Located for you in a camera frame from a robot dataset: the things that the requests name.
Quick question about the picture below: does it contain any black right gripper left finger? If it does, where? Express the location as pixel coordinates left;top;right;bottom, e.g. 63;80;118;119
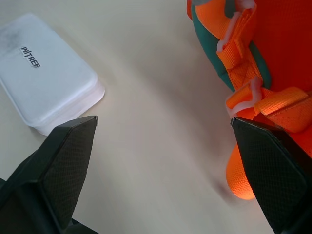
0;115;99;234

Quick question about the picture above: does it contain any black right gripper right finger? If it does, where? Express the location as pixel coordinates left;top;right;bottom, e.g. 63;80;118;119
230;117;312;234

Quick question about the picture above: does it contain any white plastic box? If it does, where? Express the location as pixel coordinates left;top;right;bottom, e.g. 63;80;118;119
0;12;106;136

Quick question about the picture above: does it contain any orange and teal backpack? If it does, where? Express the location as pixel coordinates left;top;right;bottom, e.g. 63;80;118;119
186;0;312;200

